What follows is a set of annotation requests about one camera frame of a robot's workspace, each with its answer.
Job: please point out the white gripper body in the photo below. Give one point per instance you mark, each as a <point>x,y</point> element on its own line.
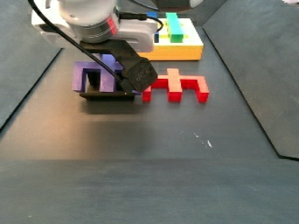
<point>133,31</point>

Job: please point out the purple comb-shaped block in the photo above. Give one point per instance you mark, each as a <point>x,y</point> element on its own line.
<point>79,77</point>

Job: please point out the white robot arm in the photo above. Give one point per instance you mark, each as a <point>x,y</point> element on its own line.
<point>92,21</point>

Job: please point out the yellow slotted board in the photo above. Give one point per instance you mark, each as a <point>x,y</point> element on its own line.
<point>167,51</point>

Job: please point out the black angle fixture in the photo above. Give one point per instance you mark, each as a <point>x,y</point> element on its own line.
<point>103,88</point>

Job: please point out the green bar block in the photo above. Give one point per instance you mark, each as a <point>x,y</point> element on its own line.
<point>173,27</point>

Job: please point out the red comb-shaped block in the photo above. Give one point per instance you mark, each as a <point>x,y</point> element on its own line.
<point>175,83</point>

